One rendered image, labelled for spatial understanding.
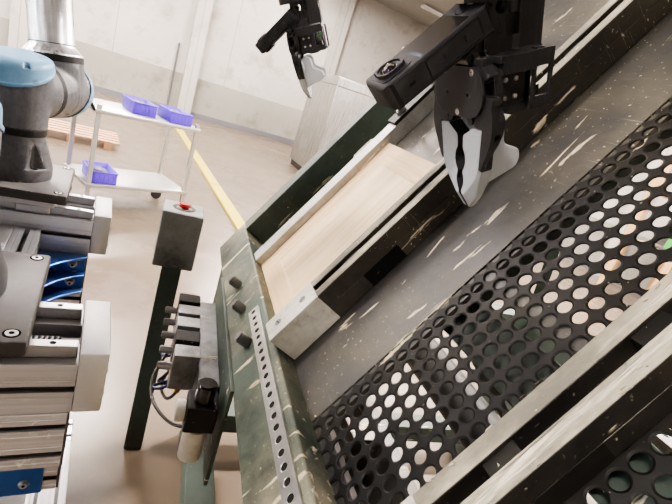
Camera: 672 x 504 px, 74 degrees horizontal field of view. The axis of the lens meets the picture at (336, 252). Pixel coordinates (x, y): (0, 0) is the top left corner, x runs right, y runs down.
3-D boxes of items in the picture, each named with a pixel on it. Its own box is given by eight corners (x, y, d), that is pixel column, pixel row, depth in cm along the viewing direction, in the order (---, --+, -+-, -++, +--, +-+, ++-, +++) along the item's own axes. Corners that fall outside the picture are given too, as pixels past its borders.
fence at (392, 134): (263, 262, 131) (253, 253, 129) (510, 26, 123) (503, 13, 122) (265, 269, 127) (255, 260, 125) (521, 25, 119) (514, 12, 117)
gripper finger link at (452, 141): (503, 193, 50) (508, 109, 46) (459, 208, 48) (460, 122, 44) (484, 185, 53) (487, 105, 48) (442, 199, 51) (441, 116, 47)
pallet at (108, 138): (13, 130, 498) (14, 121, 495) (23, 119, 557) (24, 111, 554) (118, 152, 551) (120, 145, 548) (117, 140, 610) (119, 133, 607)
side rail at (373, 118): (267, 243, 156) (244, 223, 151) (507, 13, 147) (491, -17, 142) (269, 250, 151) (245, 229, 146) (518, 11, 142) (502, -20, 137)
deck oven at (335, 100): (361, 193, 829) (394, 96, 776) (308, 180, 780) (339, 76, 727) (334, 173, 944) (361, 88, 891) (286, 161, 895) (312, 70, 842)
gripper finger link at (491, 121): (502, 173, 43) (508, 75, 39) (489, 177, 42) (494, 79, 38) (471, 161, 47) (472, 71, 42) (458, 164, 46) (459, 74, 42)
